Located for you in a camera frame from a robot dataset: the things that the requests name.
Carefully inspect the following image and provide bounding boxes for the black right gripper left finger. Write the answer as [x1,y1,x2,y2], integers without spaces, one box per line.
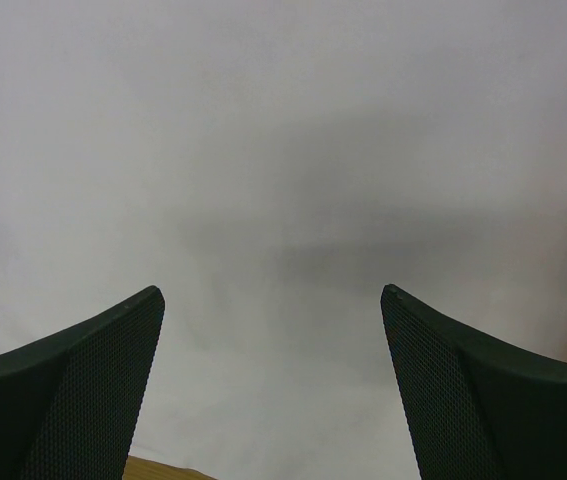
[0,286,165,480]

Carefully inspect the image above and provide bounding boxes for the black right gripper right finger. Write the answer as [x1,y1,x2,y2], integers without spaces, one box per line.
[380,285,567,479]

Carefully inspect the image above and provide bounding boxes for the white t-shirt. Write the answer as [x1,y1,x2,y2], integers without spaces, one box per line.
[0,1,567,479]

